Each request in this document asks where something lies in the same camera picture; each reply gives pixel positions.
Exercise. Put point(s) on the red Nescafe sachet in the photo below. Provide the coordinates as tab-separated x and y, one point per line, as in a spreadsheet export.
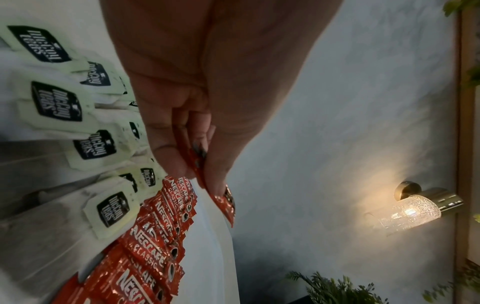
225	207

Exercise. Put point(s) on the brass glass wall lamp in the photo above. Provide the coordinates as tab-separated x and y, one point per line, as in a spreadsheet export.
408	212

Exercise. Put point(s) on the green hanging plant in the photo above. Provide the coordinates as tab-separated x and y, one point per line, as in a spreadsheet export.
470	276

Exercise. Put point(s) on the wooden wall frame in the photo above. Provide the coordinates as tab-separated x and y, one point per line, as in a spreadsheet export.
467	133

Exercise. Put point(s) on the person's left hand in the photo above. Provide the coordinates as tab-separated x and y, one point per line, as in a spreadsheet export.
225	59

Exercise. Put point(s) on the small green plant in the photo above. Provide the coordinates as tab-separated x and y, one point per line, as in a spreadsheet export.
337	292

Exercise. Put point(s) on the red Nescafe coffee sticks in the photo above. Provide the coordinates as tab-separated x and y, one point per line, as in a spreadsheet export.
150	252

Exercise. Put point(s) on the rows of laid tea bags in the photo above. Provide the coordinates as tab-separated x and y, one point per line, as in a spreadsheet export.
56	101

